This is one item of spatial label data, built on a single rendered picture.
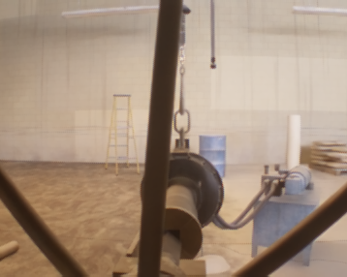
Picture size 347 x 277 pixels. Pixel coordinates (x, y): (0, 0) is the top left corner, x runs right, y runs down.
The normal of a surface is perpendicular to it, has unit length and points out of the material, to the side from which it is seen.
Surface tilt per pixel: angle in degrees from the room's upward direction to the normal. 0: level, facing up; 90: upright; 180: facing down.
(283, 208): 90
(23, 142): 90
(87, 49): 90
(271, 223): 90
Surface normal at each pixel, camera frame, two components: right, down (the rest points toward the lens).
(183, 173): -0.08, 0.05
